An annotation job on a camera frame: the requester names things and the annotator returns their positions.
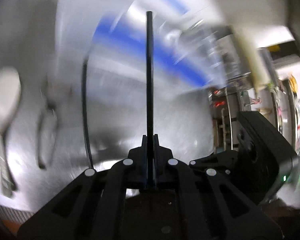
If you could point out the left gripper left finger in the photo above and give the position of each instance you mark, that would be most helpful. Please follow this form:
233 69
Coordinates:
92 205

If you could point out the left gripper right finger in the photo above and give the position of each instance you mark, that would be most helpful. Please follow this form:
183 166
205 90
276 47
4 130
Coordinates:
208 206

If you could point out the black chopstick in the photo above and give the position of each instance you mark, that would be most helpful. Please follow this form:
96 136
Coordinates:
149 96
84 111

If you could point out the white plastic rice spoon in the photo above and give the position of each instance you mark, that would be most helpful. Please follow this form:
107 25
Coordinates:
10 93

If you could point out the stainless steel appliance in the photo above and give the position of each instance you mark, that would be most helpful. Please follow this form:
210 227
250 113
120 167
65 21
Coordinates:
238 95

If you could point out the clear plastic storage bin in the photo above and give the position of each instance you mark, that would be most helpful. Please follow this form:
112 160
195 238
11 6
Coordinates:
118 43

